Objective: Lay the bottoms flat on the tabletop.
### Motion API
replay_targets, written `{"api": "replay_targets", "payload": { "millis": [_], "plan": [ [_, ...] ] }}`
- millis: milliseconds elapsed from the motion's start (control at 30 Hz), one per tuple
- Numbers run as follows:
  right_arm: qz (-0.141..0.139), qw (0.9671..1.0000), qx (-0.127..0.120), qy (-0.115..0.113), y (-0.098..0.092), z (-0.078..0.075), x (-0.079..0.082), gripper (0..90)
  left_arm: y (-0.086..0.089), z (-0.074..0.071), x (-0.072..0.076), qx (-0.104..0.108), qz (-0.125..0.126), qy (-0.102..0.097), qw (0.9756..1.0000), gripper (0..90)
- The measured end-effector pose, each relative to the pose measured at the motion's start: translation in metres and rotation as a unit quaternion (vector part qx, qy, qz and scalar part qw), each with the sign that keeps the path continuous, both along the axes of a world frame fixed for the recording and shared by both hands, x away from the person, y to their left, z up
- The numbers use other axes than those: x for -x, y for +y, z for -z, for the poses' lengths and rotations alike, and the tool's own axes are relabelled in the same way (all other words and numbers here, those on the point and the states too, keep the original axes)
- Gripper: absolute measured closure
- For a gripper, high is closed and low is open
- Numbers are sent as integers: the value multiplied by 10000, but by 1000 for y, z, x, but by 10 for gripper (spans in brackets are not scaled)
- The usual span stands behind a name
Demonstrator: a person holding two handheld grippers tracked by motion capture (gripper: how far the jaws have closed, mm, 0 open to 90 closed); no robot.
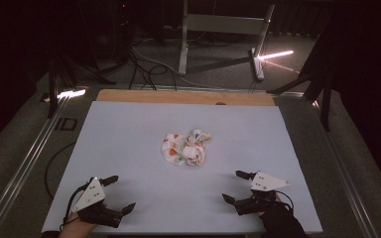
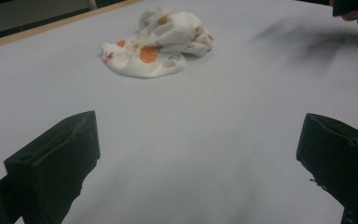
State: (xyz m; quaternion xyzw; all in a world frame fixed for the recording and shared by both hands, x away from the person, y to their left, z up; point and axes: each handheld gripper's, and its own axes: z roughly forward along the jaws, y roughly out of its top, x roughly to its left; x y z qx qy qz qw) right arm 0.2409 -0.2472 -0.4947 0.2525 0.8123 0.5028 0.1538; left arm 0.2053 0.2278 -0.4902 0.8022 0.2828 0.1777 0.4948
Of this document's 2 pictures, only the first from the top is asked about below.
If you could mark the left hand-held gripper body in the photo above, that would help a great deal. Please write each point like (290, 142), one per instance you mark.
(91, 195)

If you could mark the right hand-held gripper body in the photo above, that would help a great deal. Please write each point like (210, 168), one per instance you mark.
(266, 182)

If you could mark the white fruit-print baby pants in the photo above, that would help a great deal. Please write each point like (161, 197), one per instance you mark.
(185, 148)

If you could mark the person's right hand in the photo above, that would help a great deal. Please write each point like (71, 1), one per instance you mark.
(263, 214)

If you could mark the person's left hand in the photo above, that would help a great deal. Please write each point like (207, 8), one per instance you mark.
(76, 229)

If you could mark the pale blue table mat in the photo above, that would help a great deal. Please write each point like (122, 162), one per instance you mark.
(139, 139)

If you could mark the black metal stand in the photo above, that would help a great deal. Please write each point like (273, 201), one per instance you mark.
(325, 99)

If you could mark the dark computer tower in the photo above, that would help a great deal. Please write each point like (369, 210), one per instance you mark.
(119, 29)

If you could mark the aluminium floor rail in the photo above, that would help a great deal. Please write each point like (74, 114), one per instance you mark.
(211, 88)
(23, 168)
(347, 172)

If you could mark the white metal stand frame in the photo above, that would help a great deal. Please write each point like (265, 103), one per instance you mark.
(225, 23)

